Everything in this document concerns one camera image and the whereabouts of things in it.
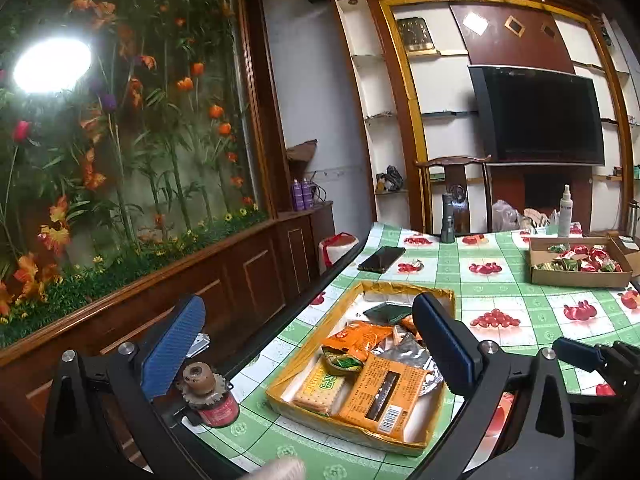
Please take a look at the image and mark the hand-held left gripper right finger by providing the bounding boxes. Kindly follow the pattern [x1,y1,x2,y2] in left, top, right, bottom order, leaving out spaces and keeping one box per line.
[412,292,576,480]

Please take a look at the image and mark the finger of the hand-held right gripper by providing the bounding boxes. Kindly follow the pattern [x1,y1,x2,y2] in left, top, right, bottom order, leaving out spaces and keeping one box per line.
[551,336,616,371]

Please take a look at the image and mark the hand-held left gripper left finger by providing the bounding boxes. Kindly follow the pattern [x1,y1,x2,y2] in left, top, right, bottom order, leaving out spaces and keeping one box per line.
[42,294,211,480]

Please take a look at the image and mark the silver foil snack packet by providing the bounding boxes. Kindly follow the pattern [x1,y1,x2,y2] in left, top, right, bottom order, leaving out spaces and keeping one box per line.
[372,332,447,398]

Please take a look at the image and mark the dark green snack packet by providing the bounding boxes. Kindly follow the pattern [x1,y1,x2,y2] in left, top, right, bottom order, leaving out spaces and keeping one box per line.
[363,301,413,324]

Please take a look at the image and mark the yellow taped foam tray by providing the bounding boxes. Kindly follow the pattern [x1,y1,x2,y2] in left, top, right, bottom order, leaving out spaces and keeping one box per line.
[265,280,457,457]

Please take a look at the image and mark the orange opaque cracker packet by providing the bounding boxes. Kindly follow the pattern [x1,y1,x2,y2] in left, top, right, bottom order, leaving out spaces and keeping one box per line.
[331,354,442,436]

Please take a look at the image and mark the orange snack bag bowl print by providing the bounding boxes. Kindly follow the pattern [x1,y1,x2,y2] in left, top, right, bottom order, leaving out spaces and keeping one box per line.
[321,321,396,362]

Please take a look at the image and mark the green-yellow snack packet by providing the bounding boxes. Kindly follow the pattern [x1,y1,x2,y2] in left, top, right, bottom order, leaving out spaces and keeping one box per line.
[320,346,367,377]

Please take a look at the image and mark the yellow-green cracker packet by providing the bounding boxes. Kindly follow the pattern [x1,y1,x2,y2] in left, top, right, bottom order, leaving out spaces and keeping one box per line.
[291,358,347,417]

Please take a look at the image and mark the person's left hand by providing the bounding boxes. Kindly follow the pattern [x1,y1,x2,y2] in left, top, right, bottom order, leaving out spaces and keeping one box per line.
[247,456,307,480]

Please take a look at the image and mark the long cardboard box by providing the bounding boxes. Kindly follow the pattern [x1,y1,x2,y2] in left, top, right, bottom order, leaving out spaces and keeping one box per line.
[529,236,635,289]

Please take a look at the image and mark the red jar with brown lid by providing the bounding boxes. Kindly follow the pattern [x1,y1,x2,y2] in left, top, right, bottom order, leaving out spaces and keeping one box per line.
[180,362,241,428]

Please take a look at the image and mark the green checked fruit tablecloth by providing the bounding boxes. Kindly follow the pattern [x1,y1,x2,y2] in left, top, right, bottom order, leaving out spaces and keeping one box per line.
[192,220,640,480]

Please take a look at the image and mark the pile of wrapped candies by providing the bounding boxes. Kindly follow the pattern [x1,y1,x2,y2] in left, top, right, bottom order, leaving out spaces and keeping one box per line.
[534,242,626,273]

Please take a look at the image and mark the wooden cabinet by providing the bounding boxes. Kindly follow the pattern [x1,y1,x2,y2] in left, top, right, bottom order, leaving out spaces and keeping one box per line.
[0,200,336,480]

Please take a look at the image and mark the black smartphone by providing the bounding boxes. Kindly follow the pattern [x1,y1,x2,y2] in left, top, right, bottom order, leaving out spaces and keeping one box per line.
[357,246,407,274]

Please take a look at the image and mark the small cardboard box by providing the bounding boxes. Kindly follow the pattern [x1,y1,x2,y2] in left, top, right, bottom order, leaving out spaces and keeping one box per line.
[607,230,640,278]

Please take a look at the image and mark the grey flashlight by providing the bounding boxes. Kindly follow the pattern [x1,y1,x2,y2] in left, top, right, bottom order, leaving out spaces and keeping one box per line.
[440,192,457,244]

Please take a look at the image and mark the white spray bottle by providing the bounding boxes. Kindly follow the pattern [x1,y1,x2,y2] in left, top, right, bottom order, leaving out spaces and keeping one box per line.
[556,185,573,238]

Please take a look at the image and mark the white plastic bag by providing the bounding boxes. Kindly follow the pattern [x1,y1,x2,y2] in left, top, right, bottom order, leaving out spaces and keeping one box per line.
[491,199,523,233]

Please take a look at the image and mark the wooden chair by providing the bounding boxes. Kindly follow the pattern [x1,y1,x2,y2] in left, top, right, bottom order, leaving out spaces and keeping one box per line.
[415,155,493,235]

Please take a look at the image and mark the dark bag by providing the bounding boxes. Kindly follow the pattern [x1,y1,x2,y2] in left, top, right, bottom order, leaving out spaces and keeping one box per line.
[375,165,406,195]

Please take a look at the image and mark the brown cloth bag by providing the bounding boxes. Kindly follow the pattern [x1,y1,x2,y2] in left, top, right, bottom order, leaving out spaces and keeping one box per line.
[286,140,319,166]

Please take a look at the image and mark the black flat television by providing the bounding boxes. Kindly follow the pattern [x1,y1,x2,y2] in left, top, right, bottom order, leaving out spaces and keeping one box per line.
[467,64,607,166]

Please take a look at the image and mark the flower wall panel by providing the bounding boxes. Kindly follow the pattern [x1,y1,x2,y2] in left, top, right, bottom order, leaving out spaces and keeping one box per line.
[0,0,271,351]

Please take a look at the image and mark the wooden wall shelf unit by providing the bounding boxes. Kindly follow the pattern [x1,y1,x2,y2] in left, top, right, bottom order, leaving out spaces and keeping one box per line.
[325,0,640,236]

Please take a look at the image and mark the square wall clock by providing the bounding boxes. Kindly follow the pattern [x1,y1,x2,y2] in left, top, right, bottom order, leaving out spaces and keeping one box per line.
[396,16,435,53]

